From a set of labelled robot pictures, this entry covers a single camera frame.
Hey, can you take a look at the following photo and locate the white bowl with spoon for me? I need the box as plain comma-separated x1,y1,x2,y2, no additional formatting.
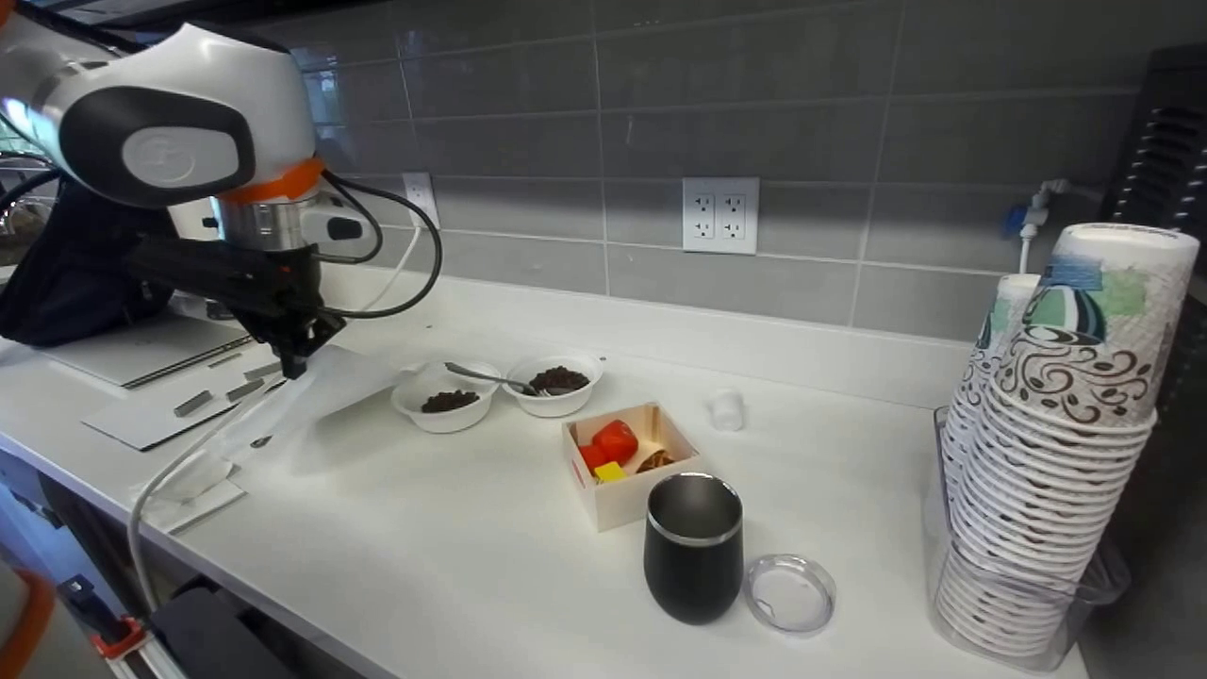
499,348,609,423

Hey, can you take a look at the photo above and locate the white bowl without spoon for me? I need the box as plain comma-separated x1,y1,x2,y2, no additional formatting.
389,361,500,438

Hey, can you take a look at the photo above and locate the blue white spray bottle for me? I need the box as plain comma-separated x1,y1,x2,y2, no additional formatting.
997,174,1073,274

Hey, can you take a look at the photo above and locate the white board with dark strips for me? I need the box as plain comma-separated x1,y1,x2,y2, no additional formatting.
84,356,294,457

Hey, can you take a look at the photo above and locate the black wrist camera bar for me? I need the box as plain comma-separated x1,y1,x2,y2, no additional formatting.
122,233,276,314

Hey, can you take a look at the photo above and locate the white bar with orange clip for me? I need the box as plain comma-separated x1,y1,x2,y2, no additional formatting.
86,610,180,679

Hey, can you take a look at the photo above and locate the wooden box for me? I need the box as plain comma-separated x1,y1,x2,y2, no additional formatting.
557,401,701,536

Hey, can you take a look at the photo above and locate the dark rack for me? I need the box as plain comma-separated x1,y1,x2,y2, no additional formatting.
1094,39,1207,679

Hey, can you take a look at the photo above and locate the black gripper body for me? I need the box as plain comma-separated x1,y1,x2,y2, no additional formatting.
254,242,349,348

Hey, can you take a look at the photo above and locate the small clear plastic piece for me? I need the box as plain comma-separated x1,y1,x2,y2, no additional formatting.
701,384,753,438

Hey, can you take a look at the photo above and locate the tall patterned paper cup stack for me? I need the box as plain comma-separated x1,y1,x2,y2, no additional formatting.
926,219,1204,672

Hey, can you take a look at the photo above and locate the small white flat sheet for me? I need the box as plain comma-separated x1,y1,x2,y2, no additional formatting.
163,472,254,540

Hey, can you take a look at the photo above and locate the clear round lid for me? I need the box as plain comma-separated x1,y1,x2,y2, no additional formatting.
739,550,840,639

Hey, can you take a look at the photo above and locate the metal spoon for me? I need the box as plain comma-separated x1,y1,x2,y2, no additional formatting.
441,360,543,396

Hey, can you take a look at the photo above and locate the blue frame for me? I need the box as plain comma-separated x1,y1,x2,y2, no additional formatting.
0,482,137,639

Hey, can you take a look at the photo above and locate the white power cable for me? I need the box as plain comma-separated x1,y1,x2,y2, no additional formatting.
125,224,430,619

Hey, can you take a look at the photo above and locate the black metal tumbler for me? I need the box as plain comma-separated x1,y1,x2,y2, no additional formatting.
641,472,745,630

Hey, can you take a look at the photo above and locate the black bag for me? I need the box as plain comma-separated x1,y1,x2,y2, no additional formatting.
0,171,180,351

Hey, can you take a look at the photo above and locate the grey flat board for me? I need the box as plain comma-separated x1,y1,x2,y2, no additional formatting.
49,314,255,396

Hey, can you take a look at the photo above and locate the white outlet with plug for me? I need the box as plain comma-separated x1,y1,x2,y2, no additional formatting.
400,171,441,233

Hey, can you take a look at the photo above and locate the red toy tomato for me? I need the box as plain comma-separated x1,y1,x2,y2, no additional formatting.
577,420,641,472

